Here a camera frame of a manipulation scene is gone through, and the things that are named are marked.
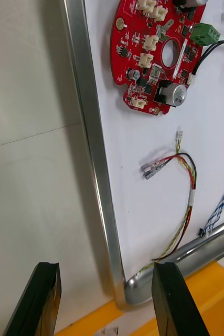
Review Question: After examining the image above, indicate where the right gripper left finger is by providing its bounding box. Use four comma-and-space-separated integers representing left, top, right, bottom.
3, 261, 62, 336

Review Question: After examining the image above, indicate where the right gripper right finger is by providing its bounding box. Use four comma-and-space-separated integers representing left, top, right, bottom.
151, 261, 212, 336

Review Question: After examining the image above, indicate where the blue-white twisted wire harness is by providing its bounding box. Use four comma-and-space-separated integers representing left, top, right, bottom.
197, 160, 224, 238

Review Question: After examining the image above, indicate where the red black green-yellow wire harness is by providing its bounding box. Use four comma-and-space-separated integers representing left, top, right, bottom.
140, 130, 198, 275

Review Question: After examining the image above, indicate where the metal solenoid with black cable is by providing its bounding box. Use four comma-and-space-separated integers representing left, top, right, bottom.
186, 39, 224, 86

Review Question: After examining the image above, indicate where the round red circuit board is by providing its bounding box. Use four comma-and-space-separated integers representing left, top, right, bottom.
109, 0, 221, 116

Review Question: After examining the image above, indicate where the yellow-orange plastic bin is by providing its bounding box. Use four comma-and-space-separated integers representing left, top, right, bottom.
54, 261, 224, 336

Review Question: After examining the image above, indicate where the white paper sheet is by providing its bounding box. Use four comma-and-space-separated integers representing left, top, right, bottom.
84, 0, 224, 283

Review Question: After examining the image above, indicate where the steel tray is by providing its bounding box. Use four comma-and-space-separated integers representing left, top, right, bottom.
59, 0, 224, 312

